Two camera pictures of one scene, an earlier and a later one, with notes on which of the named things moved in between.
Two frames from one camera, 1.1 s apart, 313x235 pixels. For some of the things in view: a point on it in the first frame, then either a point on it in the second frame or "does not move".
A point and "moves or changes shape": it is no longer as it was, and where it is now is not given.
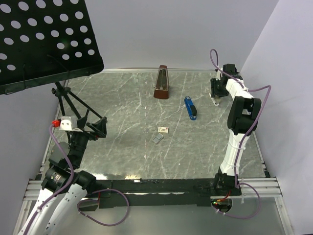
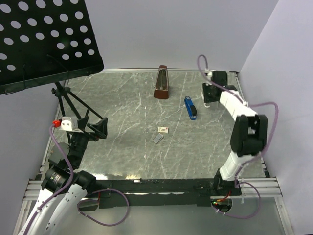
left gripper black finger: [81, 122] does not move
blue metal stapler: [191, 108] does not move
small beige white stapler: [216, 101] moves or changes shape
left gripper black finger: [100, 127] does not move
